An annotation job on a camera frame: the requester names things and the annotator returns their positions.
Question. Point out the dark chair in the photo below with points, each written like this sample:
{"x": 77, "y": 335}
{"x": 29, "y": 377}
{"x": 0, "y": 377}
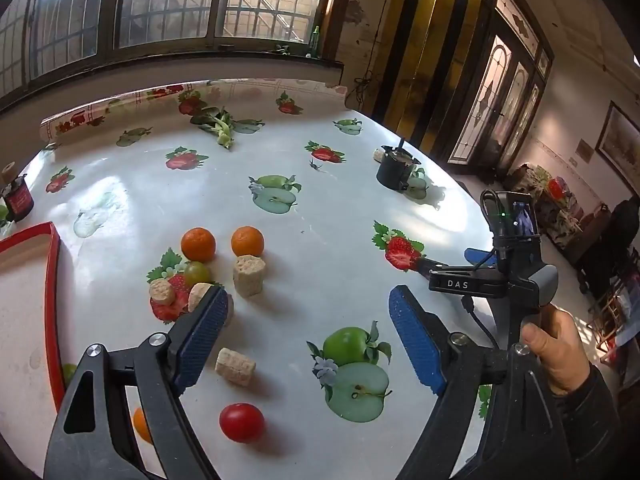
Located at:
{"x": 610, "y": 245}

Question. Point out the gold panelled door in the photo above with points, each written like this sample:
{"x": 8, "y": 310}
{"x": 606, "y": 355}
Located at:
{"x": 430, "y": 35}

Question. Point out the small red tomato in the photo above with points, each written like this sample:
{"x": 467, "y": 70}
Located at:
{"x": 241, "y": 422}

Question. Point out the red rimmed tray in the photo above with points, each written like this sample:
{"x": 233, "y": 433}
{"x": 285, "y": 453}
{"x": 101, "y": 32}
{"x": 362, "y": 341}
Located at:
{"x": 52, "y": 310}

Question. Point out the orange mandarin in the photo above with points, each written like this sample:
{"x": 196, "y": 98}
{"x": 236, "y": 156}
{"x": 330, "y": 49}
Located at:
{"x": 198, "y": 244}
{"x": 247, "y": 241}
{"x": 141, "y": 425}

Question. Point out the person's right hand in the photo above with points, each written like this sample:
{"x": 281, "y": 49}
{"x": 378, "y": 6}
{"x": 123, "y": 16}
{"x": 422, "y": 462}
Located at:
{"x": 555, "y": 350}

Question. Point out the cluttered low cabinet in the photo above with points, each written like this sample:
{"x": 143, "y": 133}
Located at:
{"x": 555, "y": 200}

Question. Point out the green grape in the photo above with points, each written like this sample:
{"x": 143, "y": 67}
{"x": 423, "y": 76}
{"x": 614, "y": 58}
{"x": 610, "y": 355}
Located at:
{"x": 197, "y": 271}

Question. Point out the green bottle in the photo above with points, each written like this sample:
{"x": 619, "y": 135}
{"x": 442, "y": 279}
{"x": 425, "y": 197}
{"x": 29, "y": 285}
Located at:
{"x": 315, "y": 40}

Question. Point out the stained glass door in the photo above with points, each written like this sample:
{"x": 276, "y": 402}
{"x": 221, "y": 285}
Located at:
{"x": 500, "y": 85}

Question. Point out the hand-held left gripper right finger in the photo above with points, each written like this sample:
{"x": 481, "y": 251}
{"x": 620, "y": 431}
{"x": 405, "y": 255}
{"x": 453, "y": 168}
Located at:
{"x": 415, "y": 340}

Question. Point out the tall beige porous chunk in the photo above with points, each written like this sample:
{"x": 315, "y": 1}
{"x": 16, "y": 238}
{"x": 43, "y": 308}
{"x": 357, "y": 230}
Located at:
{"x": 248, "y": 275}

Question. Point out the black jar red label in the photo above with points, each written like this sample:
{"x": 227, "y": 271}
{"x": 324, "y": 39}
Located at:
{"x": 19, "y": 202}

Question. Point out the person's right forearm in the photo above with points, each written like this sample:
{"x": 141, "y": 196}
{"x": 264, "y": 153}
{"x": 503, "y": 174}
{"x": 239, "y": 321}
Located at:
{"x": 590, "y": 415}

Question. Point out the fruit printed tablecloth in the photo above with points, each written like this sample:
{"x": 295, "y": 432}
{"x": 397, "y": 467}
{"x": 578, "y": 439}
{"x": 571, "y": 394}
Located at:
{"x": 320, "y": 260}

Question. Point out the green bok choy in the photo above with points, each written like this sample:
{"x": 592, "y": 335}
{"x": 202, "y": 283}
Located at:
{"x": 222, "y": 127}

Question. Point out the barred window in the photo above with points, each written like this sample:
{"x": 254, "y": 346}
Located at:
{"x": 165, "y": 0}

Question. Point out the framed wall picture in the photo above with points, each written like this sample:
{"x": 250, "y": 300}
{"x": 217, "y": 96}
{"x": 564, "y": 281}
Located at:
{"x": 620, "y": 142}

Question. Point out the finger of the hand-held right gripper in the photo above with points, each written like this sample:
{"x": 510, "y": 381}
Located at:
{"x": 479, "y": 256}
{"x": 431, "y": 264}

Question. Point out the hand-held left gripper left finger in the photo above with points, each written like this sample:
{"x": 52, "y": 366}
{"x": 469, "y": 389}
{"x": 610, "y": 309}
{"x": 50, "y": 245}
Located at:
{"x": 200, "y": 340}

